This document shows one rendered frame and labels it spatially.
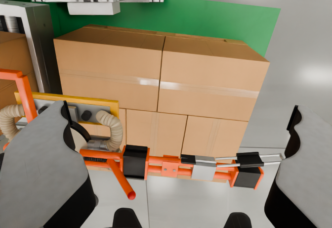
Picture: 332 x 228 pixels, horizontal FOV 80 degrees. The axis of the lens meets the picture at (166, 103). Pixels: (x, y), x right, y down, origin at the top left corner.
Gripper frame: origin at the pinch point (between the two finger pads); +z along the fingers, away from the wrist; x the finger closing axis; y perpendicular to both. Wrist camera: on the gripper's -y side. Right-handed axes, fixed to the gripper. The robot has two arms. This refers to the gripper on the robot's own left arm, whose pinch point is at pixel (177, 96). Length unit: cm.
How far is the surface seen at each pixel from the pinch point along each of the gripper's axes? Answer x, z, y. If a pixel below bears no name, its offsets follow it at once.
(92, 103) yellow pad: -27, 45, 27
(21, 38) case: -78, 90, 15
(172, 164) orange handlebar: 0, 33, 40
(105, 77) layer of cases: -41, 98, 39
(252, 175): 24, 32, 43
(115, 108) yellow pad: -19, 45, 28
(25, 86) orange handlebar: -38, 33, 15
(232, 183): 19, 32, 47
